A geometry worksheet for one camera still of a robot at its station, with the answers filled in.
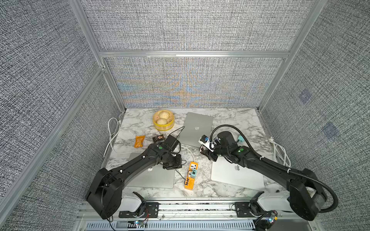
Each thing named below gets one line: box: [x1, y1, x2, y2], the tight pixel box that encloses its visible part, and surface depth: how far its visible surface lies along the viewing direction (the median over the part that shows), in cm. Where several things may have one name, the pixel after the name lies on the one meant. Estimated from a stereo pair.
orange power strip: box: [184, 161, 199, 191], surface depth 83 cm
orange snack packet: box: [133, 135, 146, 148], surface depth 102 cm
